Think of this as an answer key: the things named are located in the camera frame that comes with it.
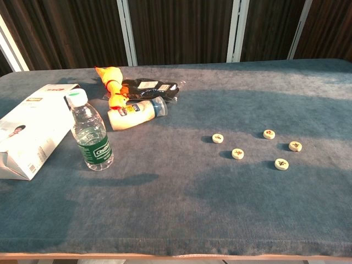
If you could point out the cream mayonnaise squeeze bottle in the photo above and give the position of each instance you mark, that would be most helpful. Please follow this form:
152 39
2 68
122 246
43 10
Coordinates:
137 114

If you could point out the black item in plastic bag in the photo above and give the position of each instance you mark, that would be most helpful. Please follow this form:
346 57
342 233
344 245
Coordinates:
148 90

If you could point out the blue velvet table cloth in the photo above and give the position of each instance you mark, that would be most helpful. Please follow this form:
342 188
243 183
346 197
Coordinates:
192 206

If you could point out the clear water bottle green label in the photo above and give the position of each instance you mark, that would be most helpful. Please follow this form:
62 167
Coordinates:
90 132

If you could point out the yellow rubber chicken toy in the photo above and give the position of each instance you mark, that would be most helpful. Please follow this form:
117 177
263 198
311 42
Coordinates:
111 75

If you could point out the white cardboard product box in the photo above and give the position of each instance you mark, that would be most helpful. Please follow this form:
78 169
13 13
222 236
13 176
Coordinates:
33 123

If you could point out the white partition frame post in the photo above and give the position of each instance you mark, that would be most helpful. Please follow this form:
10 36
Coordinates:
127 33
11 49
237 30
300 27

